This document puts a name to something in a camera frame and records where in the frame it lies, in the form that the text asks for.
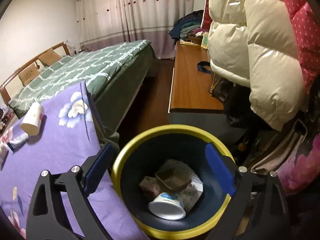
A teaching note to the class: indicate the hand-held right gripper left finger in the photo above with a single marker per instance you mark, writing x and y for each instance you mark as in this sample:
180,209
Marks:
98,165

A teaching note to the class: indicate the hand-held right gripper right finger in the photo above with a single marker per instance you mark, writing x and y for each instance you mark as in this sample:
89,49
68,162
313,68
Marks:
220,170

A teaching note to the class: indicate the white carton black print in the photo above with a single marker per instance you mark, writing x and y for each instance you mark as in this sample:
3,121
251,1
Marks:
192,192

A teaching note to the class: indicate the pink box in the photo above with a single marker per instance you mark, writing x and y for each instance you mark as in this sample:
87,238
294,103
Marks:
148,186

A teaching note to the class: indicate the white plastic bowl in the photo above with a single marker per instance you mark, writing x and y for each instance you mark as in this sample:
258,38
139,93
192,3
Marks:
170,205

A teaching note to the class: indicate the yellow rimmed dark bin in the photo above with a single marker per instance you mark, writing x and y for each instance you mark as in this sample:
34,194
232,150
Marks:
175,128

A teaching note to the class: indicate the purple floral blanket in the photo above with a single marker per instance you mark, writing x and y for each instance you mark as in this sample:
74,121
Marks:
62,140

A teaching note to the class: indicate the beige bag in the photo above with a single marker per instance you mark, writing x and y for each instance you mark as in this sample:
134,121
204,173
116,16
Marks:
282,147

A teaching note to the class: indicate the black bag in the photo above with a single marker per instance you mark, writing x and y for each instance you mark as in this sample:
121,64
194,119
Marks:
242,107

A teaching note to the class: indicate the brown handbag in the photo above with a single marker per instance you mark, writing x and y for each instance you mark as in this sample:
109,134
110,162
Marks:
221,90

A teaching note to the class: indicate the white paper cup pink heart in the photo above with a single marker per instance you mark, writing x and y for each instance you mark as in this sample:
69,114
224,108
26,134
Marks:
33,117

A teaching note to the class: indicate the pink floral cloth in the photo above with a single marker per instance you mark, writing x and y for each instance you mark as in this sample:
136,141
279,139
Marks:
302,170

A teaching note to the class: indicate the wooden cabinet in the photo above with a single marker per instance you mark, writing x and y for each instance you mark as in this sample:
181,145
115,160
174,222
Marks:
190,85

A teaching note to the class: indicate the bed with green plaid quilt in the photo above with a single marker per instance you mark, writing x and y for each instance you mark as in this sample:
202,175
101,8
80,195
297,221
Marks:
87,65

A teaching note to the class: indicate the dark clothes pile on nightstand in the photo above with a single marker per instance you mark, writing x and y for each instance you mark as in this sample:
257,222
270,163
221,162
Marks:
5,118

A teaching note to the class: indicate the brown pillow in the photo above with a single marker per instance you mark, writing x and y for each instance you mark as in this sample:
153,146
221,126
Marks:
50,57
28,76

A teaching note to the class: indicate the wooden bed headboard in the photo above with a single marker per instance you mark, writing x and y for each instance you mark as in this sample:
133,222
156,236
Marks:
27,63

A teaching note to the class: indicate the green card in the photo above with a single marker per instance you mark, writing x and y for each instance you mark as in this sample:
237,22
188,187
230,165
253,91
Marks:
205,41

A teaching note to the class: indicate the white down jacket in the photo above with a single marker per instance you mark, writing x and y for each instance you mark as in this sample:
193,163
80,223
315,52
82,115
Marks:
260,45

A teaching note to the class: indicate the folded clothes pile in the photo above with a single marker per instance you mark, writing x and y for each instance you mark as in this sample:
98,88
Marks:
187,25

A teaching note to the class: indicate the pink beige curtain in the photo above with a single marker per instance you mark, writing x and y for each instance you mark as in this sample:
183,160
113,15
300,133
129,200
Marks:
137,12

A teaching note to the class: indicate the red dotted jacket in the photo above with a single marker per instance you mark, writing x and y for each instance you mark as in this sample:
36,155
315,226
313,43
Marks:
305,30

